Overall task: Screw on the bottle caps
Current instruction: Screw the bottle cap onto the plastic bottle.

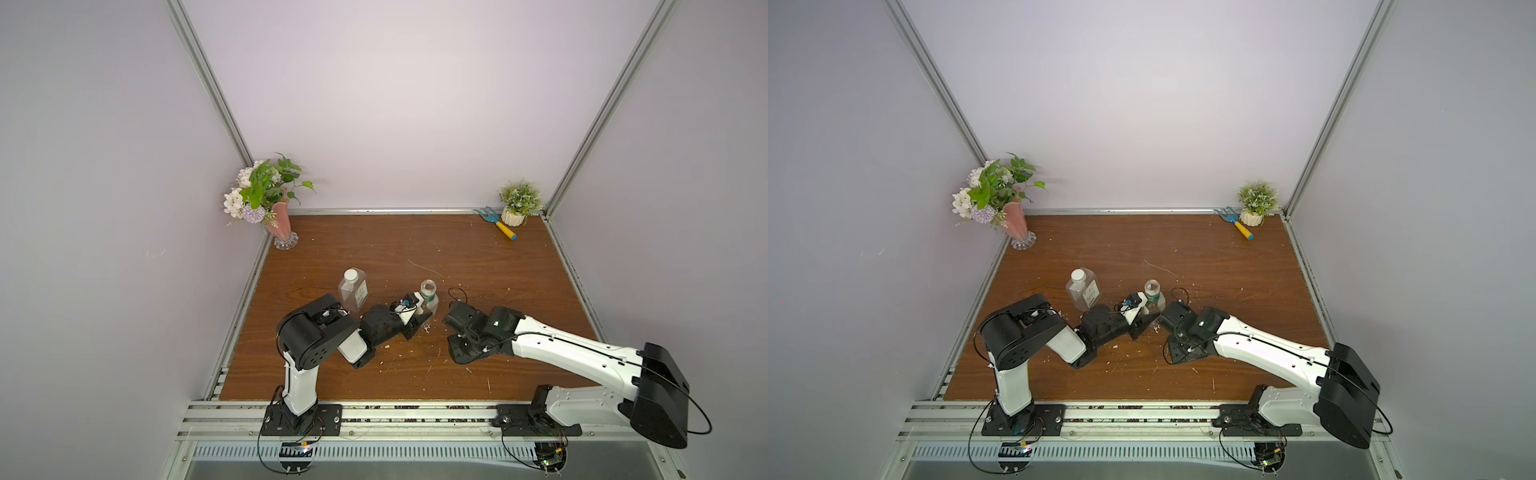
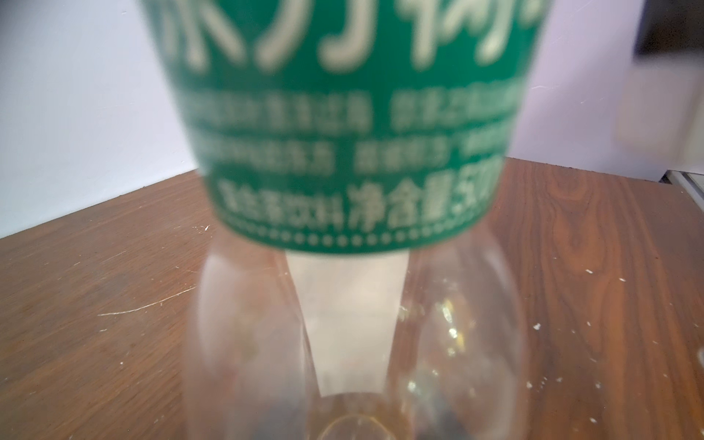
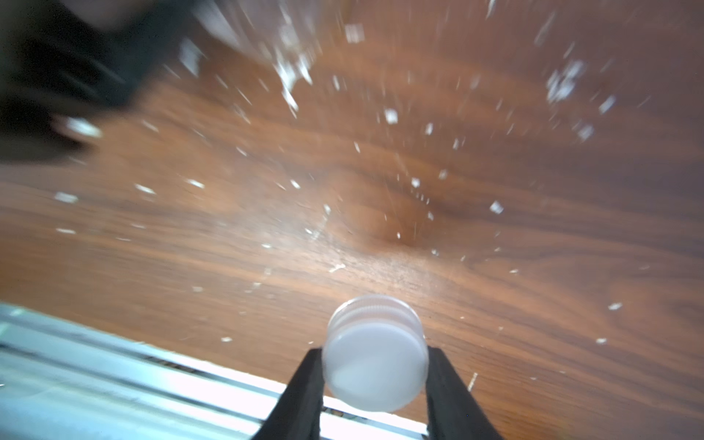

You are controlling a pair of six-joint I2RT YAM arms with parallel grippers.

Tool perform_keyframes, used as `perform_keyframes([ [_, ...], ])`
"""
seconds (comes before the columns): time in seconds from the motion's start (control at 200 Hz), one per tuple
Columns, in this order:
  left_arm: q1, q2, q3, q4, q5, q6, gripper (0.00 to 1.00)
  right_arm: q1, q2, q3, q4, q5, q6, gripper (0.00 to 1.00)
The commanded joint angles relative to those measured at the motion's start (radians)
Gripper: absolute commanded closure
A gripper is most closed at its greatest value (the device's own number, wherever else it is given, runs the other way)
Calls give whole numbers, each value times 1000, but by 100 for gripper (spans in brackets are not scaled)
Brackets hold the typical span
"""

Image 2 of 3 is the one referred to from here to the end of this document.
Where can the tall clear labelled bottle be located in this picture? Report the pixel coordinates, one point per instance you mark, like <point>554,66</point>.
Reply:
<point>351,151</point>

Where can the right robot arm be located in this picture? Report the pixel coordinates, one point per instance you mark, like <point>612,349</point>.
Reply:
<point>661,112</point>

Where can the aluminium front rail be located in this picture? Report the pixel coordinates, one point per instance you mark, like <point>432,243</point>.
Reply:
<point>690,183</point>

